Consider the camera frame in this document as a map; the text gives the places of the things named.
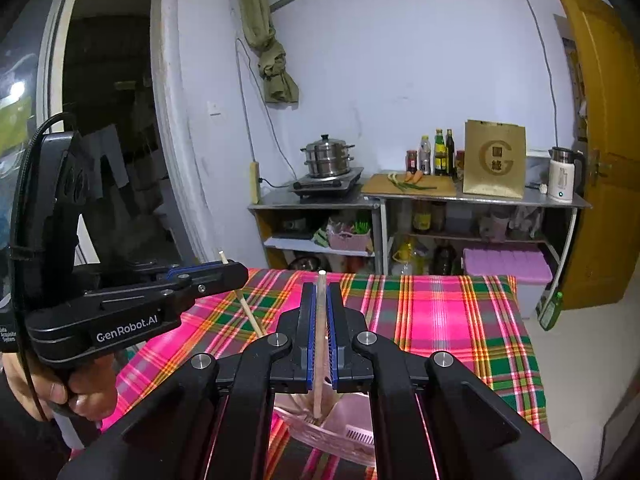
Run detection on yellow oil bottle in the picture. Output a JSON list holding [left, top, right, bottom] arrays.
[[392, 240, 418, 276]]

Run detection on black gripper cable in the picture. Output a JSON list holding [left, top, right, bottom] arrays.
[[9, 111, 76, 423]]

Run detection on white door frame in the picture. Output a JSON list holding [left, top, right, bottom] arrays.
[[151, 0, 241, 268]]

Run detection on steel kitchen table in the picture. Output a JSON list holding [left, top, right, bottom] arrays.
[[248, 194, 385, 273]]

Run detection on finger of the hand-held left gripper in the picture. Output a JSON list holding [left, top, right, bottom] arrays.
[[154, 262, 228, 284], [149, 262, 250, 307]]

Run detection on person's left hand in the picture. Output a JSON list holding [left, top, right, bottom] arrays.
[[1, 354, 119, 422]]

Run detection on glass sliding door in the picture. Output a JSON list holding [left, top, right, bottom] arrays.
[[0, 0, 76, 261]]

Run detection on green onion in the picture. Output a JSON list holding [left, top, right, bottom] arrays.
[[387, 172, 437, 192]]

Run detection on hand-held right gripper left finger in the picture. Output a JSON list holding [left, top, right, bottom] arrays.
[[57, 284, 317, 480]]

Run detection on small pink woven basket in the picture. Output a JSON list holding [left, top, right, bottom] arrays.
[[327, 230, 373, 252]]

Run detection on steel steamer pot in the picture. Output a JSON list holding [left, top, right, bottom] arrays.
[[301, 134, 355, 179]]

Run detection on black induction cooker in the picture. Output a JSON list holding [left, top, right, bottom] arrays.
[[287, 167, 365, 199]]

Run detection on purple lidded storage box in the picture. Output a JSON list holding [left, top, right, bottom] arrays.
[[462, 247, 553, 286]]

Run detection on white electric kettle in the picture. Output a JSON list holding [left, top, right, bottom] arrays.
[[547, 146, 586, 204]]

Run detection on yellow wooden door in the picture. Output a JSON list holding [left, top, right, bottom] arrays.
[[547, 0, 640, 311]]

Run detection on metal kitchen shelf unit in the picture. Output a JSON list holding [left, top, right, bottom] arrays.
[[360, 187, 592, 321]]

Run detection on green hanging cloth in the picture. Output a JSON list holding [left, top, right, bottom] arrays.
[[236, 0, 300, 104]]

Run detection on hanging clothes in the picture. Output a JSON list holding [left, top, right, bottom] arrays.
[[80, 125, 132, 197]]

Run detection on pink green plaid tablecloth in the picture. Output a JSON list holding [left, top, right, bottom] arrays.
[[100, 267, 552, 480]]

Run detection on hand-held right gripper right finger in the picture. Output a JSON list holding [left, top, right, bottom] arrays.
[[327, 284, 583, 480]]

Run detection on thin dark wall cable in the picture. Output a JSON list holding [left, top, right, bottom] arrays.
[[514, 0, 562, 147]]

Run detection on white box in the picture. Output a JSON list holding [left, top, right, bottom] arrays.
[[525, 149, 552, 187]]

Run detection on pink plastic utensil basket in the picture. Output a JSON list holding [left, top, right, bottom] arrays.
[[272, 380, 377, 467]]

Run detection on amber jar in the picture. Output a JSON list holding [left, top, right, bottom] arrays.
[[412, 202, 433, 233]]

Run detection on wooden cutting board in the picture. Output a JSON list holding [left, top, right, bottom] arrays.
[[361, 173, 457, 197]]

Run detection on pale wooden chopstick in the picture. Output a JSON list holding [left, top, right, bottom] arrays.
[[312, 270, 328, 420], [218, 249, 268, 338]]

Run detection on gold paper bag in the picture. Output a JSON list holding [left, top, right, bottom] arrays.
[[462, 120, 527, 200]]

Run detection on paper wall calendar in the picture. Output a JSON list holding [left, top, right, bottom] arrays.
[[552, 12, 587, 142]]

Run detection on green white bottle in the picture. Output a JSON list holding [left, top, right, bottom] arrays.
[[537, 291, 565, 331]]

